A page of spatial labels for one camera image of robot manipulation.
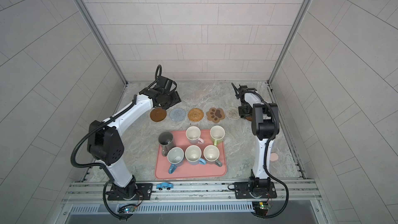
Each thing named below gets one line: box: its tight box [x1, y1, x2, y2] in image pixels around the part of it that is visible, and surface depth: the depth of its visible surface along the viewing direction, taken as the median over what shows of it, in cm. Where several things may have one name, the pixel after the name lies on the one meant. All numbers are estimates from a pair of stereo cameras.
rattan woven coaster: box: [187, 107, 205, 123], surface depth 101 cm
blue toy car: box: [155, 182, 174, 191], surface depth 73 cm
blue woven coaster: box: [168, 107, 187, 122], surface depth 101 cm
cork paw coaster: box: [206, 107, 226, 123], surface depth 101 cm
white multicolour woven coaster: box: [225, 106, 241, 121], surface depth 101 cm
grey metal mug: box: [158, 131, 176, 158], surface depth 81 cm
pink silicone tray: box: [154, 129, 227, 179], surface depth 79 cm
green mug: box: [209, 124, 226, 147], surface depth 84 cm
